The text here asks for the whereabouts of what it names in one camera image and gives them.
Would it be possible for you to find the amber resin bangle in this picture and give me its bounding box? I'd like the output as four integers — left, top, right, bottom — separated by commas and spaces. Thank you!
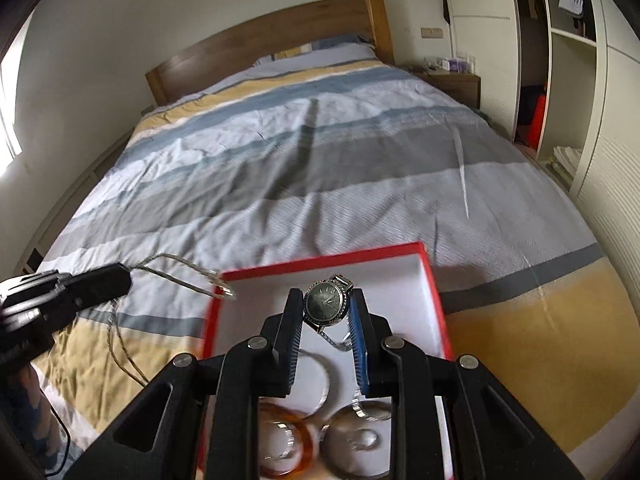
258, 401, 316, 479

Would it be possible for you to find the beaded stone bracelet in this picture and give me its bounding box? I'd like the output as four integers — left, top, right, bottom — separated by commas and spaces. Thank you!
350, 393, 394, 424

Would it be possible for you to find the red jewelry box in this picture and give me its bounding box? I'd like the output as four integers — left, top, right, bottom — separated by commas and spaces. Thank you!
202, 243, 451, 479

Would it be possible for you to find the silver chain necklace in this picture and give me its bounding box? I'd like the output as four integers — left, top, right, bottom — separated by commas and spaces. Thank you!
106, 251, 237, 386

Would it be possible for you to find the silver wrist watch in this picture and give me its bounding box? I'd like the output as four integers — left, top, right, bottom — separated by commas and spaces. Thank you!
303, 274, 354, 352

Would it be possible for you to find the dark brown bangle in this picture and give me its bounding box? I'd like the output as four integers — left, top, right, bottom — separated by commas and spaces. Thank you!
319, 401, 392, 479

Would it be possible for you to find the thin gold bangle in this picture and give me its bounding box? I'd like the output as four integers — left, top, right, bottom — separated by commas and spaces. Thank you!
295, 351, 331, 418

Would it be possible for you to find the window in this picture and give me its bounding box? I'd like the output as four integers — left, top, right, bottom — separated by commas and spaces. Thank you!
0, 14, 32, 174

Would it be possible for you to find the striped duvet cover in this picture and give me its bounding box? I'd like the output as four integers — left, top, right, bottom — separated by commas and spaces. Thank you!
42, 52, 639, 479

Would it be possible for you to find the red bag in wardrobe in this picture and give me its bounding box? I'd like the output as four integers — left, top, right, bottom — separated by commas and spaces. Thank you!
524, 93, 547, 150

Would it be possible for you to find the wooden nightstand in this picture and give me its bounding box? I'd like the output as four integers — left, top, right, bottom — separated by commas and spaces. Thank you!
413, 70, 480, 110

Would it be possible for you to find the grey pillow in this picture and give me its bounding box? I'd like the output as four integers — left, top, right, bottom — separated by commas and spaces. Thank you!
253, 34, 375, 67

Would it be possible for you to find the white wardrobe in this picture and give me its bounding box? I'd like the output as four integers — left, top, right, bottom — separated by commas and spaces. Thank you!
445, 0, 639, 299

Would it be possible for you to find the wooden headboard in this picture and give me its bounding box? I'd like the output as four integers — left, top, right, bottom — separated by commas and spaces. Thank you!
145, 0, 395, 106

